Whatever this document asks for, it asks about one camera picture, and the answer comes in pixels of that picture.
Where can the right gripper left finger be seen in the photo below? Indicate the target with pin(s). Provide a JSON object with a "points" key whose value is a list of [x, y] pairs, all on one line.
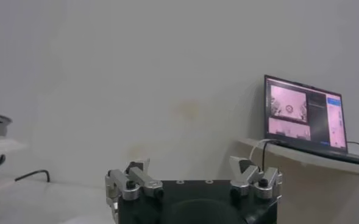
{"points": [[142, 179]]}

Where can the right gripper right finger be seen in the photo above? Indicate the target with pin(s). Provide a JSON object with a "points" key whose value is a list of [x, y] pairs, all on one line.
{"points": [[249, 178]]}

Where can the steel steamer pot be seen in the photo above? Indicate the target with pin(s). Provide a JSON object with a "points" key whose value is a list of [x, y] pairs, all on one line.
{"points": [[2, 146]]}

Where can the white side desk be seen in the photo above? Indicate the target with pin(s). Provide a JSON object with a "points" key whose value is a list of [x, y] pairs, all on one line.
{"points": [[289, 155]]}

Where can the open laptop lit screen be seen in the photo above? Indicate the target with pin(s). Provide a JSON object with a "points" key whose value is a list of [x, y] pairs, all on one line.
{"points": [[304, 115]]}

